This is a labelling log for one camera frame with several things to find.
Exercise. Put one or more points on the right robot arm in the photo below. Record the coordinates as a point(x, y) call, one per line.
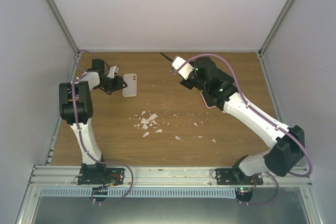
point(285, 143)

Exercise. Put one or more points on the bare black phone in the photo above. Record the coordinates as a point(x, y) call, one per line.
point(225, 77)

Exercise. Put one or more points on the slotted cable duct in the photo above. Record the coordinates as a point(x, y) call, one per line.
point(145, 192)

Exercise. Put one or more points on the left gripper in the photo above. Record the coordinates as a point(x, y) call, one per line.
point(118, 84)

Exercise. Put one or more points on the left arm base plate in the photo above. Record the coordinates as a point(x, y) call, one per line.
point(99, 174)

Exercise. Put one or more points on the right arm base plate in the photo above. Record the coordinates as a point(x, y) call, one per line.
point(229, 176)

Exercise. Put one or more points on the white debris pile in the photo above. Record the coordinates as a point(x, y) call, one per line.
point(146, 123)

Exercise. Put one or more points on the phone in pink case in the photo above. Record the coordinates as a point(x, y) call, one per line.
point(209, 102)

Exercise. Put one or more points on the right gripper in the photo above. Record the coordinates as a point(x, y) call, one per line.
point(185, 85)

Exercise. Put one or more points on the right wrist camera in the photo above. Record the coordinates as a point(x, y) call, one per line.
point(183, 68)

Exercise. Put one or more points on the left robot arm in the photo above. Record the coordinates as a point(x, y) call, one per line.
point(76, 108)

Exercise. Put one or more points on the aluminium front rail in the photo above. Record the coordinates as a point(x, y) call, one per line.
point(159, 176)

